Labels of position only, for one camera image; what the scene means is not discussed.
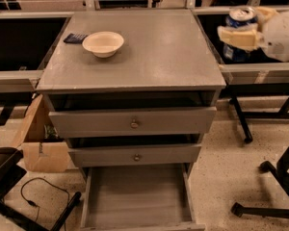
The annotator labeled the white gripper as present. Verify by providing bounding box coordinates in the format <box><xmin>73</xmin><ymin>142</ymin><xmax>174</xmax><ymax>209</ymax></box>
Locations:
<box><xmin>217</xmin><ymin>6</ymin><xmax>289</xmax><ymax>62</ymax></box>

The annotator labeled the blue pepsi can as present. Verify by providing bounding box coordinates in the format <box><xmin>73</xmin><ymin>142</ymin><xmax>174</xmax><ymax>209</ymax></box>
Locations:
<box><xmin>223</xmin><ymin>7</ymin><xmax>258</xmax><ymax>63</ymax></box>

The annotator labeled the grey drawer cabinet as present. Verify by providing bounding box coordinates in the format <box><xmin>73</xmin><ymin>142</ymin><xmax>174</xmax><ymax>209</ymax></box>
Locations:
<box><xmin>35</xmin><ymin>9</ymin><xmax>226</xmax><ymax>178</ymax></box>

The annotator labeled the middle grey drawer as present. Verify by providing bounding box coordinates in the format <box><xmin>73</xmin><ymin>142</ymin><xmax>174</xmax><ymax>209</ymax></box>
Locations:
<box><xmin>68</xmin><ymin>144</ymin><xmax>201</xmax><ymax>167</ymax></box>

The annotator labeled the bottom grey open drawer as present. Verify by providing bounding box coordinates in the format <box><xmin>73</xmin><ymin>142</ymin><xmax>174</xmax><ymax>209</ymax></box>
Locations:
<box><xmin>80</xmin><ymin>164</ymin><xmax>205</xmax><ymax>231</ymax></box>

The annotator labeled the top grey drawer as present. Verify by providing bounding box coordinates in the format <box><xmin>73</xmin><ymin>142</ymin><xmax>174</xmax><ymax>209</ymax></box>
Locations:
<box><xmin>49</xmin><ymin>107</ymin><xmax>217</xmax><ymax>138</ymax></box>

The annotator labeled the black table leg right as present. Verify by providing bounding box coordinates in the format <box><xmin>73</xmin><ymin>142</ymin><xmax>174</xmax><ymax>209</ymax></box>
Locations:
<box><xmin>231</xmin><ymin>95</ymin><xmax>253</xmax><ymax>143</ymax></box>

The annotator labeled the white bowl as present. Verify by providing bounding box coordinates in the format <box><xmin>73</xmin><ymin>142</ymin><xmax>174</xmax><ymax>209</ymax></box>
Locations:
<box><xmin>82</xmin><ymin>32</ymin><xmax>124</xmax><ymax>58</ymax></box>

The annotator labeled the black chair base right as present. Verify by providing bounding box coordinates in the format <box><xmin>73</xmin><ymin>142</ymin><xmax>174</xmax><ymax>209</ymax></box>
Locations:
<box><xmin>230</xmin><ymin>125</ymin><xmax>289</xmax><ymax>227</ymax></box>

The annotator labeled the dark calculator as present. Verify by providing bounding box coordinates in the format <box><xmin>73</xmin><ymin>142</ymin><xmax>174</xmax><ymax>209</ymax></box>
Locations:
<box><xmin>64</xmin><ymin>34</ymin><xmax>87</xmax><ymax>44</ymax></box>

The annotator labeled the cardboard box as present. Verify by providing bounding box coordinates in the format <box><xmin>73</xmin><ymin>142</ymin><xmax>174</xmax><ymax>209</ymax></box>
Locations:
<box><xmin>12</xmin><ymin>95</ymin><xmax>70</xmax><ymax>173</ymax></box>

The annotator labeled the black chair left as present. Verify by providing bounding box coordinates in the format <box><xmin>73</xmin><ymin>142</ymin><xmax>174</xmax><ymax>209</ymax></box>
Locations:
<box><xmin>0</xmin><ymin>146</ymin><xmax>81</xmax><ymax>231</ymax></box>

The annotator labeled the black cable on floor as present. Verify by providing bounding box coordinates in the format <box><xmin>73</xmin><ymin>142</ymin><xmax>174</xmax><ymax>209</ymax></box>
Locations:
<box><xmin>20</xmin><ymin>177</ymin><xmax>71</xmax><ymax>231</ymax></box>

